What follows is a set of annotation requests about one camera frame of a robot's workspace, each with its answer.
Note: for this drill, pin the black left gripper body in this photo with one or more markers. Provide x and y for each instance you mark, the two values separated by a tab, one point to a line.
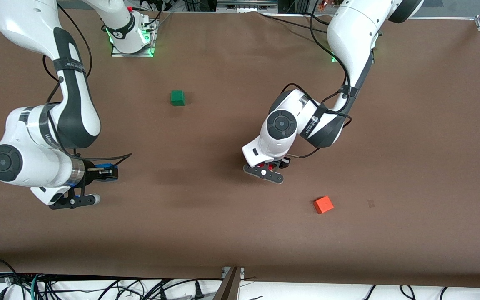
283	162

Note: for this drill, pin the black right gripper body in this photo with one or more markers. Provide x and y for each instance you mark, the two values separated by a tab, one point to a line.
91	175

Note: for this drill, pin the blue wooden block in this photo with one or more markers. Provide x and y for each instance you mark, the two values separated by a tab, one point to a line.
106	166

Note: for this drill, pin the red wooden block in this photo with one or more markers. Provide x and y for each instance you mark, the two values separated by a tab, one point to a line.
271	168

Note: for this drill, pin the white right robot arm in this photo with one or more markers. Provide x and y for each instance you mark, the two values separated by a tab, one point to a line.
36	162

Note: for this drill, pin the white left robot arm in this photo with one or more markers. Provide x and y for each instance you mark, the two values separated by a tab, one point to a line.
352	37

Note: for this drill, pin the orange wooden block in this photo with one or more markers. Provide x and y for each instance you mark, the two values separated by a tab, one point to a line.
323	204

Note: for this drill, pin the brown paper table cover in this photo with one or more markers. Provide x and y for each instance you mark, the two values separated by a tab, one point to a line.
223	229

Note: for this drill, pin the green wooden block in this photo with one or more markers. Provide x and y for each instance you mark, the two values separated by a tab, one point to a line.
177	98

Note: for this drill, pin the dark table support beam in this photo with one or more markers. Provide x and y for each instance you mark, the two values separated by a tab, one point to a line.
227	287

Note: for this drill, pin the black power plug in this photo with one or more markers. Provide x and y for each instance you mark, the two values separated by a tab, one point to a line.
198	290

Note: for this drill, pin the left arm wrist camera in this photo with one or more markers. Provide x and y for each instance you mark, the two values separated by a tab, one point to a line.
271	177

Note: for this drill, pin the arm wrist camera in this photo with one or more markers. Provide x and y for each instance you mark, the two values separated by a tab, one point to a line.
271	177
75	201

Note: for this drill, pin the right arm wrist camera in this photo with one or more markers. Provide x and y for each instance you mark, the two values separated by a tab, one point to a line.
75	201

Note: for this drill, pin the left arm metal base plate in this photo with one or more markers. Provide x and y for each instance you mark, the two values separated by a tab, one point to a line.
333	58

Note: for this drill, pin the white metal bracket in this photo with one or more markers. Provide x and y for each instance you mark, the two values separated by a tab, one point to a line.
241	273

